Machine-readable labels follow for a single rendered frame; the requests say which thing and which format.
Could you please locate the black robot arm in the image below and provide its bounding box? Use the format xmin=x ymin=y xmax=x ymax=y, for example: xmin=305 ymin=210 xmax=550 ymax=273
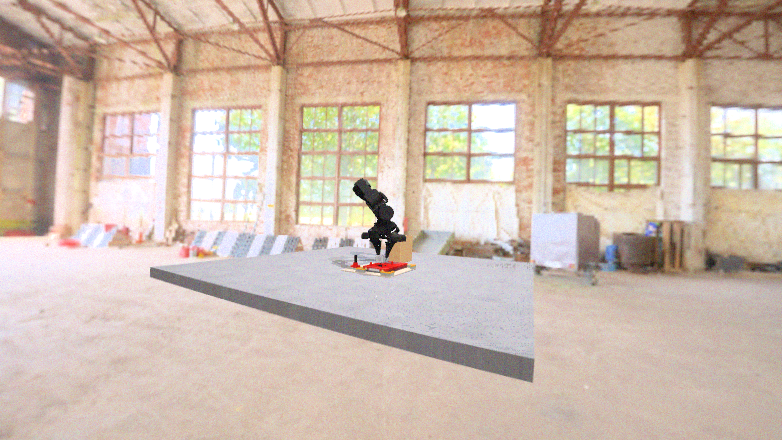
xmin=352 ymin=178 xmax=400 ymax=238

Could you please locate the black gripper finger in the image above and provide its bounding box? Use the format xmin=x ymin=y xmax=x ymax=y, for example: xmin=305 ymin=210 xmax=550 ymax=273
xmin=385 ymin=242 xmax=397 ymax=258
xmin=369 ymin=240 xmax=382 ymax=255

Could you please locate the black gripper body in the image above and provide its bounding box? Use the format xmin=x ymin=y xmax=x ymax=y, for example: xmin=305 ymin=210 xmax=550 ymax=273
xmin=361 ymin=220 xmax=406 ymax=242

